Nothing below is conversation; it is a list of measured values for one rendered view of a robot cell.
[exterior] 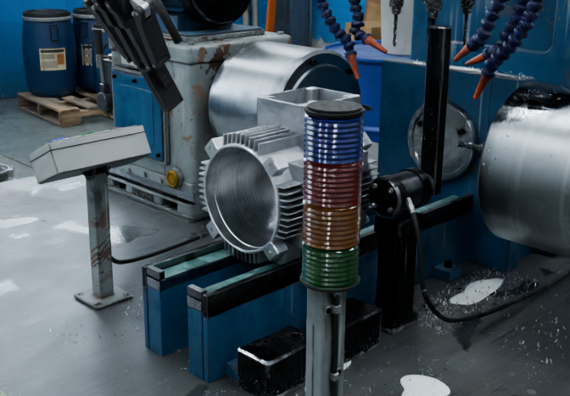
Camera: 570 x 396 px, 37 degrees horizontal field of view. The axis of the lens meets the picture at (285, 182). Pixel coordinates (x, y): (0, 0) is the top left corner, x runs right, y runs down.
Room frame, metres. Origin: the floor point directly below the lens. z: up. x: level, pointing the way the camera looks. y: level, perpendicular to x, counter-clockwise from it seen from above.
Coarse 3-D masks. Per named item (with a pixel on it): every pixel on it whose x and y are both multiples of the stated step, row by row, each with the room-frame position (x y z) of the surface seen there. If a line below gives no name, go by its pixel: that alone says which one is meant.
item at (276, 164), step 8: (208, 144) 1.18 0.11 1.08; (216, 144) 1.17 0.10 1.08; (368, 144) 1.21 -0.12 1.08; (208, 152) 1.18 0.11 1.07; (272, 160) 1.09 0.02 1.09; (280, 160) 1.09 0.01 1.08; (272, 168) 1.08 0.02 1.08; (280, 168) 1.08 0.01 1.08; (272, 176) 1.09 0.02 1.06; (208, 224) 1.18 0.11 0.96; (216, 232) 1.17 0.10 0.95; (280, 240) 1.10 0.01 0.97; (264, 248) 1.10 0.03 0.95; (272, 248) 1.08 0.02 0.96; (280, 248) 1.09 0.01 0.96; (272, 256) 1.08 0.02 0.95; (280, 256) 1.10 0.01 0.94
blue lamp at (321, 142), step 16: (320, 128) 0.79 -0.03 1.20; (336, 128) 0.79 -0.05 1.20; (352, 128) 0.80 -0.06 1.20; (304, 144) 0.82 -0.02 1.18; (320, 144) 0.79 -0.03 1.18; (336, 144) 0.79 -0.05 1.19; (352, 144) 0.80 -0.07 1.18; (320, 160) 0.79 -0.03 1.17; (336, 160) 0.79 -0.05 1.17; (352, 160) 0.80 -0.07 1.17
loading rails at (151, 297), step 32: (448, 224) 1.38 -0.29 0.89; (192, 256) 1.15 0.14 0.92; (224, 256) 1.16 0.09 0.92; (416, 256) 1.32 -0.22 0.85; (448, 256) 1.39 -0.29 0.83; (160, 288) 1.07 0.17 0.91; (192, 288) 1.02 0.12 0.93; (224, 288) 1.02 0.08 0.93; (256, 288) 1.06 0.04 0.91; (288, 288) 1.10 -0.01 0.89; (160, 320) 1.07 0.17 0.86; (192, 320) 1.02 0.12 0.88; (224, 320) 1.01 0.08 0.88; (256, 320) 1.06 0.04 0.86; (288, 320) 1.10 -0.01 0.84; (160, 352) 1.07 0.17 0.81; (192, 352) 1.02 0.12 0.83; (224, 352) 1.01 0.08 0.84
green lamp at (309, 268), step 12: (312, 252) 0.80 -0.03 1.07; (324, 252) 0.79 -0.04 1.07; (336, 252) 0.79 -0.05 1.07; (348, 252) 0.79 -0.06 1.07; (312, 264) 0.80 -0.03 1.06; (324, 264) 0.79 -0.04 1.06; (336, 264) 0.79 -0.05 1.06; (348, 264) 0.79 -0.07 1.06; (312, 276) 0.80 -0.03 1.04; (324, 276) 0.79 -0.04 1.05; (336, 276) 0.79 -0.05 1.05; (348, 276) 0.80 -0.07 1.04; (324, 288) 0.79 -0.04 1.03; (336, 288) 0.79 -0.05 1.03
